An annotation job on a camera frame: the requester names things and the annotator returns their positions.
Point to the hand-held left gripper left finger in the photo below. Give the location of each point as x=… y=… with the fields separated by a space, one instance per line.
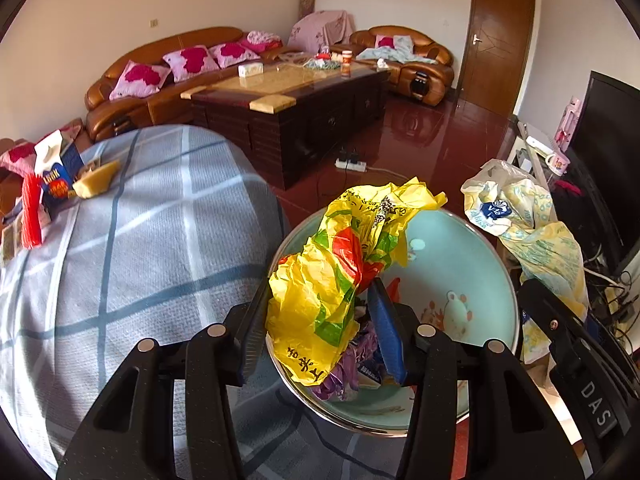
x=252 y=340

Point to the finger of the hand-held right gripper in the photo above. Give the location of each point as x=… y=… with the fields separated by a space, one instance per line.
x=545 y=310

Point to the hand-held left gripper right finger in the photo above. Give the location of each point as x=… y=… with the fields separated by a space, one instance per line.
x=385 y=330

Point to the teal enamel basin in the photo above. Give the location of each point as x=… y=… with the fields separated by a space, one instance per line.
x=450 y=260

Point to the pale yellow printed plastic bag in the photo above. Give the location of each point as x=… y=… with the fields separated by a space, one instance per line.
x=550 y=260

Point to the purple wrapper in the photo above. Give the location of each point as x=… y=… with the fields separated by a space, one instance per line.
x=345 y=365

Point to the white blue-print plastic bag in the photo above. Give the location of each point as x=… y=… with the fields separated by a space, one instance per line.
x=495 y=195

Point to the white pink-print mug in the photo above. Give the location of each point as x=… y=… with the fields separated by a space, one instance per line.
x=557 y=164

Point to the black television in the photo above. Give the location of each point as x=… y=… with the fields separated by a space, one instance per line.
x=605 y=160

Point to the small white device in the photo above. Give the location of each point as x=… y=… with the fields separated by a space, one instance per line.
x=537 y=145

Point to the white power strip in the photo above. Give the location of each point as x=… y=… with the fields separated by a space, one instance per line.
x=350 y=164

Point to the pink toy box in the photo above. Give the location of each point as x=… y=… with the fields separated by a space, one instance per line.
x=570 y=125

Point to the dark wooden coffee table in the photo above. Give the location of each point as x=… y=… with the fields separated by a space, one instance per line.
x=310 y=125

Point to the brown leather armchair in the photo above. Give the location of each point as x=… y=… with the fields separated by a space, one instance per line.
x=435 y=80

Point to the red mesh sleeve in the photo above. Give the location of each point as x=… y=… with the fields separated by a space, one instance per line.
x=32 y=210

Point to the blue and white snack box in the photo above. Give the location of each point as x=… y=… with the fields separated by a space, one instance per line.
x=57 y=170

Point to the clear dark snack packet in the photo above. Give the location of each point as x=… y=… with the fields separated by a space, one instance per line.
x=11 y=245

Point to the long brown leather sofa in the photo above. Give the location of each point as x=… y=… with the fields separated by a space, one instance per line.
x=125 y=110

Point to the brown wooden door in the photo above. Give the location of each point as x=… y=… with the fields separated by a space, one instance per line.
x=495 y=50

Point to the white tissue box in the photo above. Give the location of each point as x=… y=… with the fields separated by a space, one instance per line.
x=250 y=70

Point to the pile of small colourful packets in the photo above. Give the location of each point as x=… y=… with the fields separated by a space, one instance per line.
x=322 y=60

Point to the light blue garment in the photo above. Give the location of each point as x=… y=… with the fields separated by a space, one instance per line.
x=400 y=52

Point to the brown leather chaise sofa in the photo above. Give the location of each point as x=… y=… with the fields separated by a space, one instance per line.
x=7 y=195

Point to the pink floral pillow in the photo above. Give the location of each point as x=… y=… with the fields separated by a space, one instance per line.
x=17 y=157
x=384 y=41
x=192 y=60
x=232 y=52
x=140 y=77

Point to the clear plastic bag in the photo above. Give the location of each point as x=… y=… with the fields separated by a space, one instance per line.
x=295 y=57

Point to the small-print pink pillow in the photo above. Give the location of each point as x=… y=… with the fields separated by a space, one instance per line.
x=262 y=39

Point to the pink floral cloth cover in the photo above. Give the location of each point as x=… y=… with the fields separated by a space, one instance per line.
x=320 y=30

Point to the rolled patterned mat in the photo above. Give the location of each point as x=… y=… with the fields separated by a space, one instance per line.
x=308 y=0

